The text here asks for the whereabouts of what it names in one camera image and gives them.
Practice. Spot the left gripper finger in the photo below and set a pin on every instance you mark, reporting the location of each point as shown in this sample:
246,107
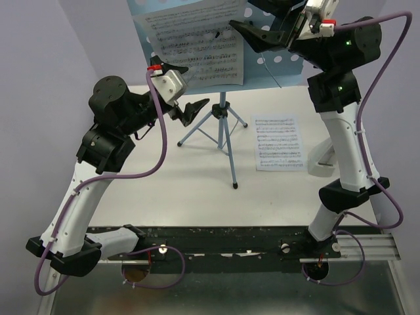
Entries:
159,67
192,110

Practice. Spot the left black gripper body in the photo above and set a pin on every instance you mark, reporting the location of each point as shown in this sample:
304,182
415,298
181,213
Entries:
151,113

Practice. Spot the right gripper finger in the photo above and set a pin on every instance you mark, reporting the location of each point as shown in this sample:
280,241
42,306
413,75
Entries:
278,8
261,40

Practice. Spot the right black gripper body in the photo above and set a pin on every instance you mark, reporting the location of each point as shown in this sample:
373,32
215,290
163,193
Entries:
314,50

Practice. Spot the light blue music stand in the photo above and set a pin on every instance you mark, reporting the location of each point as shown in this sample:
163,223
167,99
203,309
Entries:
261,70

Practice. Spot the sheet music page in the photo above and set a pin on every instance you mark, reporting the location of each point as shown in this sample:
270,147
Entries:
196,35
278,143

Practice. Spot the grey metronome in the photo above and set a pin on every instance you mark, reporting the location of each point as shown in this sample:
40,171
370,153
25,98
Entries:
322,160

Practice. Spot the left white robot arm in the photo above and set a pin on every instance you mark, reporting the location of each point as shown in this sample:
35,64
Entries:
119,115

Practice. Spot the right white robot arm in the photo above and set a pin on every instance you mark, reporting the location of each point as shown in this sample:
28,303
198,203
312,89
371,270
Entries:
336,97

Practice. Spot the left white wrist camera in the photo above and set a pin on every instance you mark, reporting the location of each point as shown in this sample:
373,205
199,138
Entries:
169,85

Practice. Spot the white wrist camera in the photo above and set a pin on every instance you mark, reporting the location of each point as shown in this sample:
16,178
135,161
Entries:
169,85
318,19

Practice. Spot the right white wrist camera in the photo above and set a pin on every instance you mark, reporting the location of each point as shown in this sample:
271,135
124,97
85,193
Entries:
318,19

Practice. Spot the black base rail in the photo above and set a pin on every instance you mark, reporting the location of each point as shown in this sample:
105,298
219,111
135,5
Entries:
225,250

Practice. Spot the aluminium frame rail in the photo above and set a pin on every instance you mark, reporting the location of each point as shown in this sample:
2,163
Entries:
344,248

